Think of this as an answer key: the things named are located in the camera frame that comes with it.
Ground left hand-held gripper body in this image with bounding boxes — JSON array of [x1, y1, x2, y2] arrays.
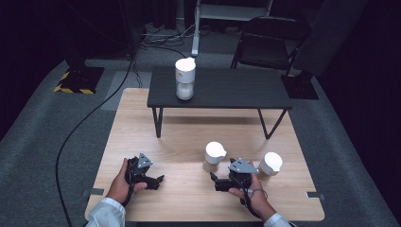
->
[[125, 152, 161, 191]]

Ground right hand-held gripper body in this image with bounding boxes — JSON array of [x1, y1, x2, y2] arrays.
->
[[218, 157, 260, 193]]

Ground white-lid jar of brown powder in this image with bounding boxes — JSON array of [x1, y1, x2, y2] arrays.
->
[[257, 151, 284, 178], [202, 141, 228, 173]]

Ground black shelf with metal legs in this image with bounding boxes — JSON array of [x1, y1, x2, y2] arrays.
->
[[147, 65, 294, 140]]

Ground white-lid jar of white powder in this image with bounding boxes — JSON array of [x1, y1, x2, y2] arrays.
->
[[174, 57, 197, 101]]

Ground person's left hand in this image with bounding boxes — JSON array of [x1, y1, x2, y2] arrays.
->
[[105, 157, 148, 204]]

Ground person's right hand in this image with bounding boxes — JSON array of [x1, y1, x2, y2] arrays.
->
[[228, 161, 277, 222]]

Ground grey tape marker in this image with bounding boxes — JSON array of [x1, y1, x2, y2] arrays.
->
[[81, 187, 105, 199], [305, 191, 326, 201]]

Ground plain black stand base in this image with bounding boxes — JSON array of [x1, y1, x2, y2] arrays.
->
[[281, 71, 320, 101]]

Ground black stand base yellow stripes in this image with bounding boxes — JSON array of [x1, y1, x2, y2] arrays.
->
[[53, 46, 106, 96]]

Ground black folding chair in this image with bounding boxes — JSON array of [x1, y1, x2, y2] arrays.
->
[[230, 16, 312, 77]]

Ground white metal stand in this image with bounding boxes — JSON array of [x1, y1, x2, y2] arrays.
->
[[190, 0, 275, 59]]

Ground dark grey leaning panel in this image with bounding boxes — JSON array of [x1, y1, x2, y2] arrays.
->
[[292, 0, 370, 79]]

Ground right hand-held gripper cable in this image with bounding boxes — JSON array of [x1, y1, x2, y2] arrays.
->
[[232, 175, 263, 219]]

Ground long black floor cable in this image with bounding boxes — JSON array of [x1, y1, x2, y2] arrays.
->
[[55, 53, 135, 227]]

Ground bundle of floor cables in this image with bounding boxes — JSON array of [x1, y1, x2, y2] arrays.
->
[[140, 23, 198, 68]]

